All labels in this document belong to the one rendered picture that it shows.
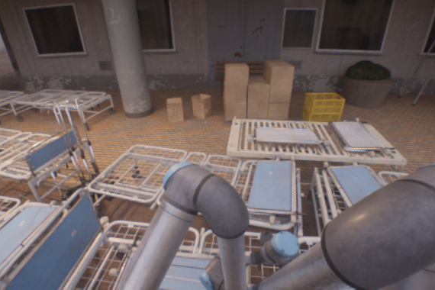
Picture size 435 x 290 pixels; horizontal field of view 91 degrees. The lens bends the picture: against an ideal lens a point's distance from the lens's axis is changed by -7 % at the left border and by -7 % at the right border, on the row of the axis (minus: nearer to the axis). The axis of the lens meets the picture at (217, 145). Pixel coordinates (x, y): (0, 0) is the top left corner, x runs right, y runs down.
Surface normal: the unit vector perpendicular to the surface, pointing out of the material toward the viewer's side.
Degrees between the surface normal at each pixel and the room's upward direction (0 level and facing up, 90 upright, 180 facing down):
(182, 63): 90
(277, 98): 90
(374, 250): 65
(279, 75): 90
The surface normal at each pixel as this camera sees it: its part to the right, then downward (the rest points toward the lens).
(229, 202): 0.43, -0.32
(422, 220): -0.26, -0.37
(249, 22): -0.11, 0.49
